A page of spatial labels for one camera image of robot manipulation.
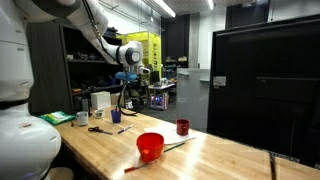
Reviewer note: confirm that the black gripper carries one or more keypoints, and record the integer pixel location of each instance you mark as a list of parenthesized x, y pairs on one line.
[(134, 89)]

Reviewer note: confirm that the blue sharpie marker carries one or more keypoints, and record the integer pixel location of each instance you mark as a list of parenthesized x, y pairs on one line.
[(125, 129)]

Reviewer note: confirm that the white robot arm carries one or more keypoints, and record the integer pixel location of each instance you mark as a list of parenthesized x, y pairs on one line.
[(28, 144)]

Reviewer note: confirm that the blue pen holder cup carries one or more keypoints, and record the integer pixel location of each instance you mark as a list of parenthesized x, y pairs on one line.
[(116, 116)]

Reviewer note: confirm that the large red cup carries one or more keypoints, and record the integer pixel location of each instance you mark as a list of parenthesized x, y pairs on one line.
[(150, 146)]

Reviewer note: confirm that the white box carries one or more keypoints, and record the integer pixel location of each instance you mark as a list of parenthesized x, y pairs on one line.
[(100, 99)]

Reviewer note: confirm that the white mug with plant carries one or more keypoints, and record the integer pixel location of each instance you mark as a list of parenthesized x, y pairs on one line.
[(100, 113)]

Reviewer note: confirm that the yellow crate rack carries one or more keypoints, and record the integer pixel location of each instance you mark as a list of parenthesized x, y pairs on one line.
[(151, 44)]

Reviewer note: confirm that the white paper sheet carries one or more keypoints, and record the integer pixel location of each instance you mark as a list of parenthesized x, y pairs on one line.
[(169, 134)]

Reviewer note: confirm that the grey partition board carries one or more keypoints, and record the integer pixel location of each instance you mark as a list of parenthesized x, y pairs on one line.
[(192, 96)]

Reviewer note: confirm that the small dark red mug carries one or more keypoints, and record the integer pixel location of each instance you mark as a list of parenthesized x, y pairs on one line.
[(182, 127)]

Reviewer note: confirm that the dark shelving unit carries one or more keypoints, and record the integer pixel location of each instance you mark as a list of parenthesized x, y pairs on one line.
[(66, 68)]

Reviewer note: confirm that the green pencil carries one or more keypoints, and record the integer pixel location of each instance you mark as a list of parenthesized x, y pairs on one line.
[(173, 147)]

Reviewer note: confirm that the red pencil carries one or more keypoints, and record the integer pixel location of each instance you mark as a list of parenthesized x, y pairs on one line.
[(137, 167)]

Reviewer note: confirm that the large black panel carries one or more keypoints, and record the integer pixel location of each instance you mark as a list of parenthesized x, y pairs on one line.
[(265, 87)]

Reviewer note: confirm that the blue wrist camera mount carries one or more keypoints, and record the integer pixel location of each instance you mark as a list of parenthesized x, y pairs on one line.
[(130, 77)]

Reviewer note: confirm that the black handled scissors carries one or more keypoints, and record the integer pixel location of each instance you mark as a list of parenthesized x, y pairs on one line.
[(97, 129)]

